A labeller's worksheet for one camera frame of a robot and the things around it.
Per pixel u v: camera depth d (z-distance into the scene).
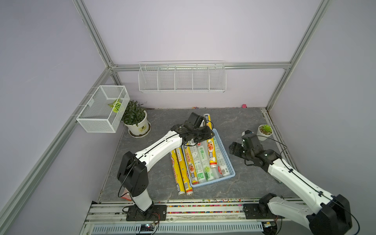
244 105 1.24
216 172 0.83
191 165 0.86
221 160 0.87
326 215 0.38
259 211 0.72
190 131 0.60
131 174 0.44
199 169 0.85
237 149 0.72
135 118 0.94
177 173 0.84
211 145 0.75
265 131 0.96
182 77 0.99
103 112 0.82
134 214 0.73
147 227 0.72
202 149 0.92
